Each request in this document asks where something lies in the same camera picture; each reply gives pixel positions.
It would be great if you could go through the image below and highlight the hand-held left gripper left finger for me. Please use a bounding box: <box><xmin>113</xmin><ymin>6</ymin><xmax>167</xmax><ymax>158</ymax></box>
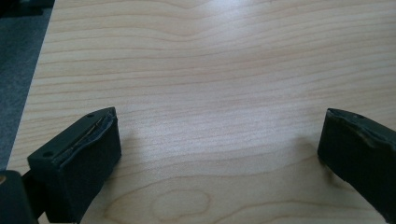
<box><xmin>26</xmin><ymin>106</ymin><xmax>122</xmax><ymax>224</ymax></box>

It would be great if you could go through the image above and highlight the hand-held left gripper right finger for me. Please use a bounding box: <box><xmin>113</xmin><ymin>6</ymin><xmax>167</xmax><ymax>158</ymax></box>
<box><xmin>317</xmin><ymin>107</ymin><xmax>396</xmax><ymax>224</ymax></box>

